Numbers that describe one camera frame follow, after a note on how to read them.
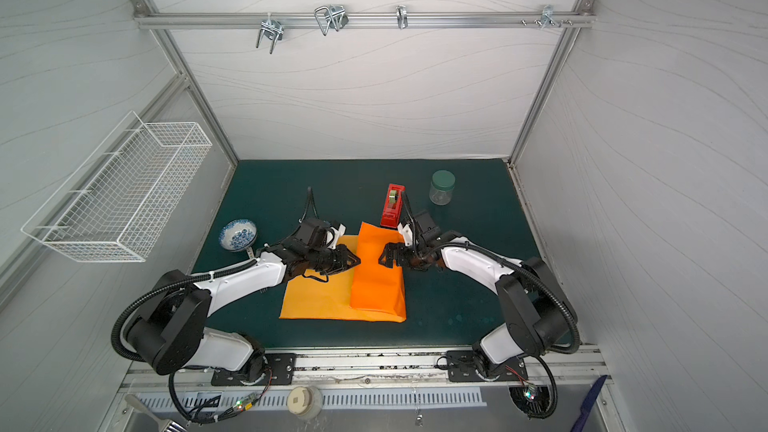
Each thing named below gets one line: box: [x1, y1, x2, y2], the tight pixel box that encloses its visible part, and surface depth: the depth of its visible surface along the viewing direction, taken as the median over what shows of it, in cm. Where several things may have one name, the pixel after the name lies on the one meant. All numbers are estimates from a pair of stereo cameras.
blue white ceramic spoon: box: [218, 219, 259, 252], surface depth 98 cm
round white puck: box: [287, 385, 323, 419], surface depth 62 cm
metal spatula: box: [124, 394, 187, 432], surface depth 67 cm
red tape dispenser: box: [380, 184, 406, 229], surface depth 103 cm
